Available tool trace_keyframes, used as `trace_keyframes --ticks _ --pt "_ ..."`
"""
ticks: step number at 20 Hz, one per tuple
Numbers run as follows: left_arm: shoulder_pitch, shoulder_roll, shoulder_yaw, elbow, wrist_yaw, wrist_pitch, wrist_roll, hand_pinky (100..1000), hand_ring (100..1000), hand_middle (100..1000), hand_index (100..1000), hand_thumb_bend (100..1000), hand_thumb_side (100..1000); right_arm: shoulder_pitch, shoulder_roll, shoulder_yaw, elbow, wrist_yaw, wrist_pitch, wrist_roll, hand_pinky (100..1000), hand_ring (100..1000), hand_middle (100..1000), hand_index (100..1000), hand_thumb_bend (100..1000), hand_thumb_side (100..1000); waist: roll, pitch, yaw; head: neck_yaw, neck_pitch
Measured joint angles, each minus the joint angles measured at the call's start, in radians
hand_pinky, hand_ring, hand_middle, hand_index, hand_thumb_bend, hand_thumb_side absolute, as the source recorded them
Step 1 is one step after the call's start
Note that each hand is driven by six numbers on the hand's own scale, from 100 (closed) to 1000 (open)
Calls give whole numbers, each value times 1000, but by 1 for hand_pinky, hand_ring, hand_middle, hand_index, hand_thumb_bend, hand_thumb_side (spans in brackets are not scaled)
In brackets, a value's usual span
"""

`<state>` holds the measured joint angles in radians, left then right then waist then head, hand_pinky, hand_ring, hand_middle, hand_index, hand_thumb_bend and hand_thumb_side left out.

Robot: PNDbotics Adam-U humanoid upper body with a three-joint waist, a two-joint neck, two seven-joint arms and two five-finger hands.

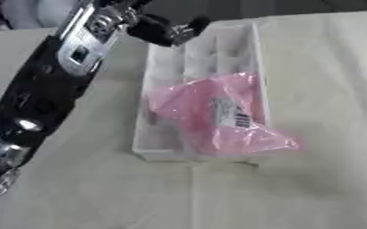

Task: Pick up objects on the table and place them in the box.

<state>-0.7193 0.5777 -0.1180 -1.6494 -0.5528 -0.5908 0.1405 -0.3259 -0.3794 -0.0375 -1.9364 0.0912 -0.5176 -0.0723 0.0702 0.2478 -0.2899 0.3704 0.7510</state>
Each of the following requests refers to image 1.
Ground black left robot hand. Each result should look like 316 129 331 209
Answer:
125 13 214 47

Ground white compartment box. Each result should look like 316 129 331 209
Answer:
130 20 275 164

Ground pink plastic bag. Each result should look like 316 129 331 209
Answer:
146 72 303 156

